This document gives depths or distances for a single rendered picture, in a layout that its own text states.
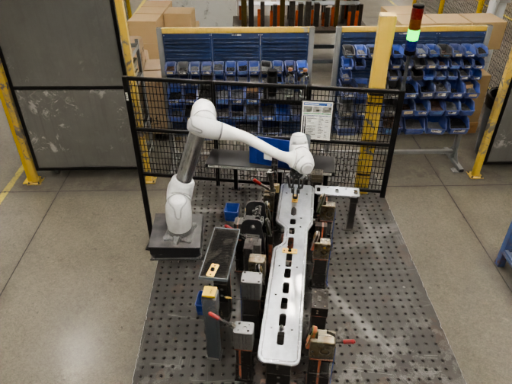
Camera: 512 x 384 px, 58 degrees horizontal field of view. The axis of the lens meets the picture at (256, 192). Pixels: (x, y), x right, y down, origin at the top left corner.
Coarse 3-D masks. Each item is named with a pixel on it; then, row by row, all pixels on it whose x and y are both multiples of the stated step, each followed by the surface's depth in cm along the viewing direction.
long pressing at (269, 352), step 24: (288, 192) 301; (312, 192) 301; (288, 216) 280; (312, 216) 280; (264, 312) 219; (288, 312) 219; (264, 336) 208; (288, 336) 208; (264, 360) 198; (288, 360) 198
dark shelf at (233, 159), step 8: (216, 152) 337; (224, 152) 337; (232, 152) 337; (240, 152) 337; (248, 152) 337; (208, 160) 328; (216, 160) 328; (224, 160) 328; (232, 160) 328; (240, 160) 328; (248, 160) 328; (320, 160) 328; (328, 160) 328; (232, 168) 323; (240, 168) 323; (248, 168) 322; (256, 168) 321; (264, 168) 320; (280, 168) 319; (320, 168) 319; (328, 168) 319
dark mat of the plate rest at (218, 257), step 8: (216, 232) 243; (224, 232) 243; (232, 232) 243; (216, 240) 238; (224, 240) 238; (232, 240) 238; (216, 248) 233; (224, 248) 233; (232, 248) 233; (208, 256) 228; (216, 256) 228; (224, 256) 228; (208, 264) 223; (224, 264) 223; (216, 272) 219; (224, 272) 219
